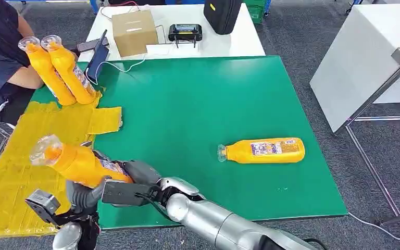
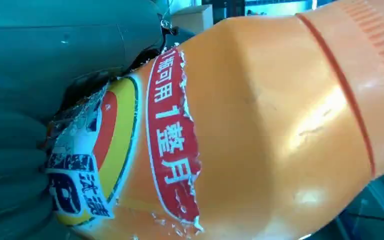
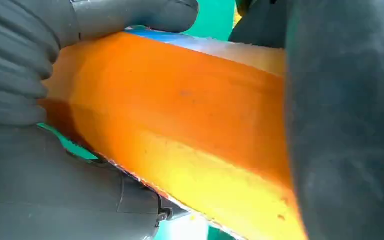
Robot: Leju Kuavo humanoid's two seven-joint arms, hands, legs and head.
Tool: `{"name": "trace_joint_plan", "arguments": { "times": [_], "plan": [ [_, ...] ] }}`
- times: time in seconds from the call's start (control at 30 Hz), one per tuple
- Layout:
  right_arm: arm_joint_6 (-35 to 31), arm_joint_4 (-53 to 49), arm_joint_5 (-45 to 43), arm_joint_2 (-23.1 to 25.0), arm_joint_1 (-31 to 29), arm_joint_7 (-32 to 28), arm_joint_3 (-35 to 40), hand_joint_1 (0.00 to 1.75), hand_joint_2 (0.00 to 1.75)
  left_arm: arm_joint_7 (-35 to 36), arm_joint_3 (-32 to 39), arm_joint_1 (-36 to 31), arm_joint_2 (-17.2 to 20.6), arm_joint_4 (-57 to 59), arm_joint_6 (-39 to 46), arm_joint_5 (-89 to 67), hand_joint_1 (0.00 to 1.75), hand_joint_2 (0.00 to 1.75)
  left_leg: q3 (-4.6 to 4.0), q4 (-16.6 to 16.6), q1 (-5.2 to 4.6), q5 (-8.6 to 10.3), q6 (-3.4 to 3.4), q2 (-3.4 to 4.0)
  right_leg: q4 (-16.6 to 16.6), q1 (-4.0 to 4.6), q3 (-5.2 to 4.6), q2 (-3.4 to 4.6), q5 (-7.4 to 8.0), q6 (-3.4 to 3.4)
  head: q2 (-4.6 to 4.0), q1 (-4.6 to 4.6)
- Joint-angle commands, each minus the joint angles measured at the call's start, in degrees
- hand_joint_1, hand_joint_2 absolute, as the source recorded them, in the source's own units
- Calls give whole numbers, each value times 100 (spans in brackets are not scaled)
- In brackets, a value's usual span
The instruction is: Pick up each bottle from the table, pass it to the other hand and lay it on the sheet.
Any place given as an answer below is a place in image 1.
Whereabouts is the black handheld controller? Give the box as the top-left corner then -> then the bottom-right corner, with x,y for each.
168,23 -> 203,48

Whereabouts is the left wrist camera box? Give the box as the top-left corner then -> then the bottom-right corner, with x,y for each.
24,189 -> 61,227

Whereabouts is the thin red cable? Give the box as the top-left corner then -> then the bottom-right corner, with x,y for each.
99,1 -> 143,20

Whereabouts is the black carrying case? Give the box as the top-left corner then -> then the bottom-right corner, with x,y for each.
203,0 -> 243,35

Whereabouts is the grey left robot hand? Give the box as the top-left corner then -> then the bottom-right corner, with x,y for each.
65,176 -> 113,216

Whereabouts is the large white side table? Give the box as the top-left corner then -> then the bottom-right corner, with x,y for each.
309,4 -> 400,134

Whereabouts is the blue tablet on stand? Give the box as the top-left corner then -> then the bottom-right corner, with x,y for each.
85,29 -> 110,82

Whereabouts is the green crate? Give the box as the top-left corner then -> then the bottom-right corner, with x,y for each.
244,0 -> 268,24

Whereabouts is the green table mat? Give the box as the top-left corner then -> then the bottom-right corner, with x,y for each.
31,56 -> 348,231

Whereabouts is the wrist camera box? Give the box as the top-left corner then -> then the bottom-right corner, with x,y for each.
24,189 -> 61,227
102,179 -> 159,208

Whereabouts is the white charging cable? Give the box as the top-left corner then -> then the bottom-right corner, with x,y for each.
93,54 -> 147,85

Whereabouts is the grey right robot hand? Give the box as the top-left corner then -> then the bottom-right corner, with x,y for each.
81,141 -> 162,185

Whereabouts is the yellow sheet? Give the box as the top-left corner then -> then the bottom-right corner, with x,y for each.
0,90 -> 123,240

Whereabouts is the orange drink bottle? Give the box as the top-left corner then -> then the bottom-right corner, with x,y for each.
217,137 -> 306,164
40,34 -> 97,105
18,36 -> 78,107
30,134 -> 134,189

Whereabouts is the dark smartphone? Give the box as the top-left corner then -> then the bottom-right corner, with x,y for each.
77,37 -> 109,53

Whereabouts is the white floor cable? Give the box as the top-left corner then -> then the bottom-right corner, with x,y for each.
347,212 -> 400,242

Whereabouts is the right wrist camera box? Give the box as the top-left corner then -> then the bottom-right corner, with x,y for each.
102,179 -> 159,208

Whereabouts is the brown cardboard box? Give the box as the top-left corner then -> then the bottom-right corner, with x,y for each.
111,9 -> 159,58

